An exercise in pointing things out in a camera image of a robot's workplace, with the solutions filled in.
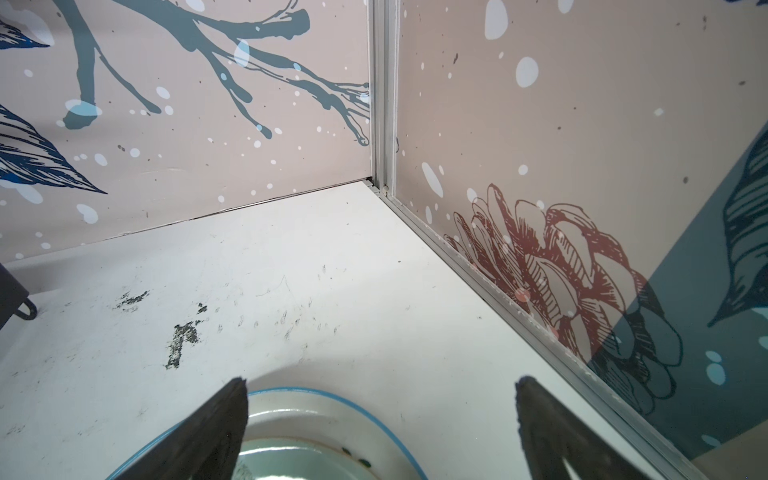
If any black wire dish rack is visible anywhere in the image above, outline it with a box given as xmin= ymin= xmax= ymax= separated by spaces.
xmin=0 ymin=265 xmax=38 ymax=328

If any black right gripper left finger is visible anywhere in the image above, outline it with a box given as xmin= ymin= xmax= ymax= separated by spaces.
xmin=116 ymin=377 xmax=249 ymax=479

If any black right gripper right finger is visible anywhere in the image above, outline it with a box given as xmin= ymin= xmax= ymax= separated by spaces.
xmin=516 ymin=376 xmax=647 ymax=480

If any pale green plate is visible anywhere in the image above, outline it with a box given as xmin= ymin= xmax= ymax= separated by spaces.
xmin=232 ymin=437 xmax=376 ymax=480

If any white patterned plate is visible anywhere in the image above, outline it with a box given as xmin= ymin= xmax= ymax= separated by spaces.
xmin=110 ymin=387 xmax=426 ymax=479

